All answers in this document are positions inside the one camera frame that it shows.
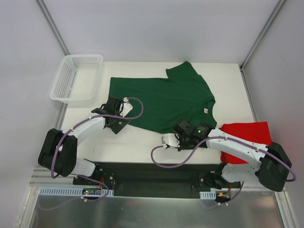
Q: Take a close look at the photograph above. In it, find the green t shirt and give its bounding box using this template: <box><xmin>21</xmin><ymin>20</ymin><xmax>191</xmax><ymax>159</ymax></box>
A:
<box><xmin>109</xmin><ymin>62</ymin><xmax>217</xmax><ymax>133</ymax></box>

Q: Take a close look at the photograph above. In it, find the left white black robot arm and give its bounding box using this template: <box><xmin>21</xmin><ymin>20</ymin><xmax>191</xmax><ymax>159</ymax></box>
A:
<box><xmin>38</xmin><ymin>96</ymin><xmax>133</xmax><ymax>185</ymax></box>

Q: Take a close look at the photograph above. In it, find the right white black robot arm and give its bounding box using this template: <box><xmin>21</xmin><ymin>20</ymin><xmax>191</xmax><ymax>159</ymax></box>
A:
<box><xmin>173</xmin><ymin>119</ymin><xmax>292</xmax><ymax>192</ymax></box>

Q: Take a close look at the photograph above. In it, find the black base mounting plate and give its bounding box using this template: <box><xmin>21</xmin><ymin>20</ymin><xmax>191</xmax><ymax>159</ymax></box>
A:
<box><xmin>73</xmin><ymin>162</ymin><xmax>241</xmax><ymax>199</ymax></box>

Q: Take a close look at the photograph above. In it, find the white plastic mesh basket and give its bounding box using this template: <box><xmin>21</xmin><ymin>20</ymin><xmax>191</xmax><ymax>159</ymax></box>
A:
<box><xmin>49</xmin><ymin>54</ymin><xmax>103</xmax><ymax>105</ymax></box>

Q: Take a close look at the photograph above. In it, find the red folded t shirt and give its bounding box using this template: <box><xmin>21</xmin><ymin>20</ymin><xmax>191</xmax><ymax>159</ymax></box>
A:
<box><xmin>219</xmin><ymin>121</ymin><xmax>273</xmax><ymax>165</ymax></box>

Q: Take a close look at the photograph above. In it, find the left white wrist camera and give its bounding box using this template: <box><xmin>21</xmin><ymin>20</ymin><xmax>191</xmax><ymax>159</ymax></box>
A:
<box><xmin>120</xmin><ymin>97</ymin><xmax>133</xmax><ymax>117</ymax></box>

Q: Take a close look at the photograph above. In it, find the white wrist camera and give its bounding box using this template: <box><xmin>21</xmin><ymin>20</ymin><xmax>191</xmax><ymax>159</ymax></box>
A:
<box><xmin>161</xmin><ymin>133</ymin><xmax>180</xmax><ymax>148</ymax></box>
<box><xmin>120</xmin><ymin>97</ymin><xmax>133</xmax><ymax>117</ymax></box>

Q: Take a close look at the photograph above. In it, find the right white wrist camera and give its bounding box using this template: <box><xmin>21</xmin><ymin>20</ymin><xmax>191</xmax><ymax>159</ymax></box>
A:
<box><xmin>161</xmin><ymin>133</ymin><xmax>180</xmax><ymax>148</ymax></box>

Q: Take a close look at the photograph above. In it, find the right white cable duct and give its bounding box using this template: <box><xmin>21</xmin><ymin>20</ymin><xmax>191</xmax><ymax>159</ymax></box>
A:
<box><xmin>199</xmin><ymin>190</ymin><xmax>217</xmax><ymax>200</ymax></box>

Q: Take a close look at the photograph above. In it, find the white cable duct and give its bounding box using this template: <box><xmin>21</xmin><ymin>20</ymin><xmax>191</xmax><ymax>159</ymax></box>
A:
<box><xmin>40</xmin><ymin>187</ymin><xmax>114</xmax><ymax>197</ymax></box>
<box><xmin>199</xmin><ymin>190</ymin><xmax>217</xmax><ymax>200</ymax></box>

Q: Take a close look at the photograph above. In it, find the aluminium front rail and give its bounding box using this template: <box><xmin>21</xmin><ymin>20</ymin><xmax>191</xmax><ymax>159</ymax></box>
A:
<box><xmin>29</xmin><ymin>167</ymin><xmax>285</xmax><ymax>190</ymax></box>

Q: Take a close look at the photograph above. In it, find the left white cable duct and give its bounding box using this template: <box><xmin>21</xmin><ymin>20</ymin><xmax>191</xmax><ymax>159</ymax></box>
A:
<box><xmin>40</xmin><ymin>187</ymin><xmax>114</xmax><ymax>197</ymax></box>

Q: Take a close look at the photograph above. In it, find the left aluminium frame post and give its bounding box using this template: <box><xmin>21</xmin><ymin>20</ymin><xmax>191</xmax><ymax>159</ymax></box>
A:
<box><xmin>35</xmin><ymin>0</ymin><xmax>70</xmax><ymax>56</ymax></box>

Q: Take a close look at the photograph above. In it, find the aluminium frame post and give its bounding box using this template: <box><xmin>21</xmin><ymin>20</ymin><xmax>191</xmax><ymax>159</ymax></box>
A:
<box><xmin>35</xmin><ymin>0</ymin><xmax>70</xmax><ymax>56</ymax></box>
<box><xmin>239</xmin><ymin>0</ymin><xmax>288</xmax><ymax>71</ymax></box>

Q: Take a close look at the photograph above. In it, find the right aluminium frame post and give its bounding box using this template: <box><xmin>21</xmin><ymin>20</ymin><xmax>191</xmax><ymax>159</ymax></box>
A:
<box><xmin>239</xmin><ymin>0</ymin><xmax>288</xmax><ymax>71</ymax></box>

